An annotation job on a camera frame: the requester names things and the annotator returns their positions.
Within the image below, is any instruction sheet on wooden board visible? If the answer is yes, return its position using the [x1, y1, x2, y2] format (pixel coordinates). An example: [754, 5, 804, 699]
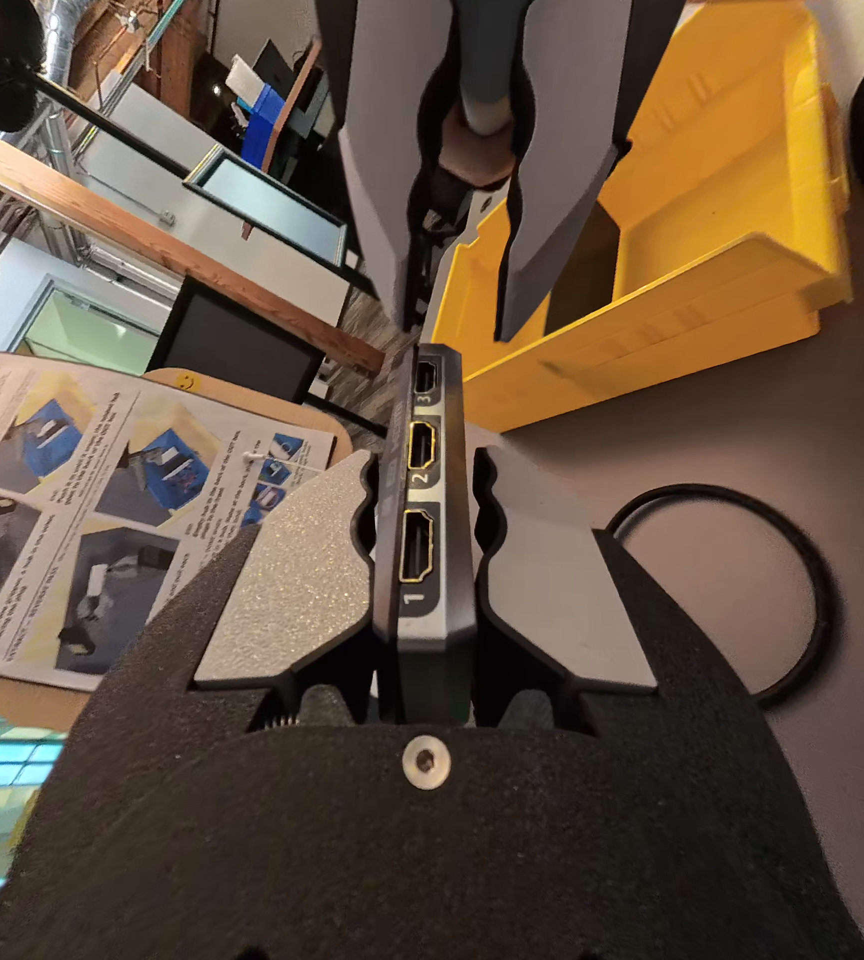
[0, 347, 356, 694]

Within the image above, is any wooden beam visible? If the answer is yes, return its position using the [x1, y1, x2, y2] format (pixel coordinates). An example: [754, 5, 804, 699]
[0, 113, 391, 376]

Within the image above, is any black braided cable green plug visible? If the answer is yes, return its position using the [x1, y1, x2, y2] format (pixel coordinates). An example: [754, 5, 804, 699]
[602, 482, 838, 711]

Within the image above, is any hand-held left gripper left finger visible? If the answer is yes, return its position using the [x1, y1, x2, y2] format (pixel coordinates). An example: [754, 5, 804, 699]
[192, 450, 383, 691]

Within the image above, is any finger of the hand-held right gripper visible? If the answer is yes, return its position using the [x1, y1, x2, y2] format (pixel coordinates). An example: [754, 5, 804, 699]
[492, 0, 646, 346]
[338, 0, 451, 328]

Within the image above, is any yellow plastic bin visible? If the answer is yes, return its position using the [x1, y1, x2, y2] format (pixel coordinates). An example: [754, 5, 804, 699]
[422, 0, 856, 435]

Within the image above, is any blue storage bin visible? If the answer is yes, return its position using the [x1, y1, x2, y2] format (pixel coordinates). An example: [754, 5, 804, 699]
[242, 78, 308, 154]

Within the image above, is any silver grey usb adapter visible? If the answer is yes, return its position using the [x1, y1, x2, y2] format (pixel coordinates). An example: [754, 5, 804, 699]
[393, 342, 479, 658]

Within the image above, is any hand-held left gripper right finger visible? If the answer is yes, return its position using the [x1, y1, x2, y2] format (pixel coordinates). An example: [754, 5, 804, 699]
[473, 450, 661, 694]

